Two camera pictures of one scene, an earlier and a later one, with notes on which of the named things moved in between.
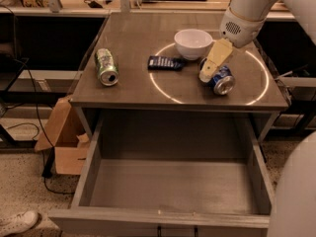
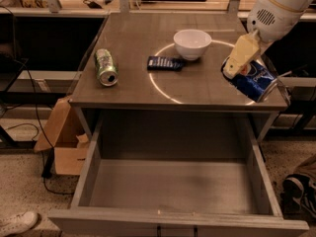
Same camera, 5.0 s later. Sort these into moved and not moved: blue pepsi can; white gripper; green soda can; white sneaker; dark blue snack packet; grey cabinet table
Moved: white gripper; blue pepsi can
Not moved: white sneaker; grey cabinet table; green soda can; dark blue snack packet
